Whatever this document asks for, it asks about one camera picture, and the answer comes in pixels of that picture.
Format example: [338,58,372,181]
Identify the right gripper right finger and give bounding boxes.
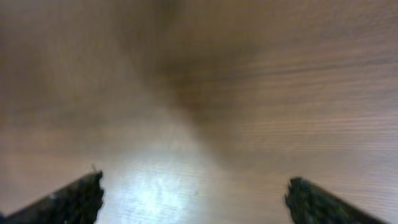
[284,177,386,224]

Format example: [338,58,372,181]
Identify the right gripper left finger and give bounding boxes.
[1,170,104,224]

